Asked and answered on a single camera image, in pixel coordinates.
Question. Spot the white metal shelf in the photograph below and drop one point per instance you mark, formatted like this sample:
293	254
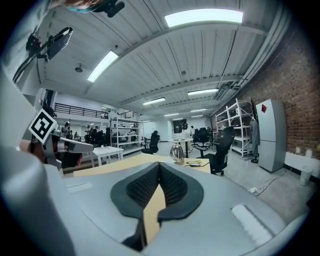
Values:
117	132
241	127

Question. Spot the small white table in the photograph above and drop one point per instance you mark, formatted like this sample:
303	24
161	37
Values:
107	151

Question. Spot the round table with black base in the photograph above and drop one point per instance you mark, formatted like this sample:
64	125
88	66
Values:
186	140

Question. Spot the yellow utility knife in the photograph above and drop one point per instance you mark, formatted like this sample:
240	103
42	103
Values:
193	162

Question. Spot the silver steel kettle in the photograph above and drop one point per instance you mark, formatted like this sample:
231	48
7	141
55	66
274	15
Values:
177	153

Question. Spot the person's left hand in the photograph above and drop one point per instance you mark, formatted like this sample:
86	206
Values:
38	152

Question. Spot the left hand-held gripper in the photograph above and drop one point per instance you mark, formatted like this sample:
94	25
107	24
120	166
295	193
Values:
42	126

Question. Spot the grey fridge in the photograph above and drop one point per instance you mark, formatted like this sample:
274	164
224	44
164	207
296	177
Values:
271	130

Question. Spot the ceiling light panel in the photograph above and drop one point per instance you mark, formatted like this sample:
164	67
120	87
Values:
203	17
203	92
102	66
154	101

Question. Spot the grey coat on stand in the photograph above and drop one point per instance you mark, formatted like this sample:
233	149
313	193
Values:
255	135

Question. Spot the grey computer mouse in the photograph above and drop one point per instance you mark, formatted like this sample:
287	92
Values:
195	165

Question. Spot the white trash can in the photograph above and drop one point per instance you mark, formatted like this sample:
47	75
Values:
306	175

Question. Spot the black office chair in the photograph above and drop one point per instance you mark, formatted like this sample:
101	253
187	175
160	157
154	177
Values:
223	142
153	141
203	136

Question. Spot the black mezzanine railing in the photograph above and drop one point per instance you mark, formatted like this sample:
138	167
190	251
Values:
75	110

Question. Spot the white power strip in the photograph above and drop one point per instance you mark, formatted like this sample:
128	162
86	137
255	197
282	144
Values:
253	190

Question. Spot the black chest mount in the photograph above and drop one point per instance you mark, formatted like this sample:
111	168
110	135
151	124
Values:
58	42

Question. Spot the person's grey shirt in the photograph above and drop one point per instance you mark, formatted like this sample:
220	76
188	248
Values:
15	100

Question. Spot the ceiling detector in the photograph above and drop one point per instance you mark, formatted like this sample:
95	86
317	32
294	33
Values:
80	68

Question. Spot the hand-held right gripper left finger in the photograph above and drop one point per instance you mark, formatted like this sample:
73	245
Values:
95	200

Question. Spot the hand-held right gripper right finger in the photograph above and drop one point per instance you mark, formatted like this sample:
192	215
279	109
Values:
220	200

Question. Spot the black head camera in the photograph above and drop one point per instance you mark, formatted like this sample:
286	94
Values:
112	7

